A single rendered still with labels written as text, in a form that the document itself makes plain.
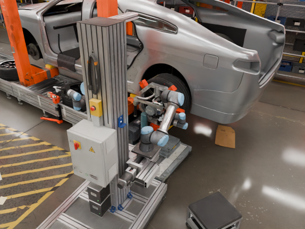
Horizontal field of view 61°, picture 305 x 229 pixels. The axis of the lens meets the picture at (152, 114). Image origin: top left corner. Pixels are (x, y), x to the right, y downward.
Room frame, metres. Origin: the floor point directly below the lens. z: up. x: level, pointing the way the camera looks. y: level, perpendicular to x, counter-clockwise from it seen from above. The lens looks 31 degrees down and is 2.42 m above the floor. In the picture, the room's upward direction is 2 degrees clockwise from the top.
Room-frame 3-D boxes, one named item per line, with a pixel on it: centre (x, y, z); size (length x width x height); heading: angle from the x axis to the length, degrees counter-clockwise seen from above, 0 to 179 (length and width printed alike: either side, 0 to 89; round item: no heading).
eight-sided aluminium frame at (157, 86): (2.85, -0.06, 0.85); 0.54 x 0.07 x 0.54; 57
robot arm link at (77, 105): (2.33, 0.77, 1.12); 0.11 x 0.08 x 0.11; 139
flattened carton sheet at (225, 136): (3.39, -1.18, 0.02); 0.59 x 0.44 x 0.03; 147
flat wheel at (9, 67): (5.00, 2.89, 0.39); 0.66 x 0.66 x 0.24
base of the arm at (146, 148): (2.02, 0.05, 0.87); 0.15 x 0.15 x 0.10
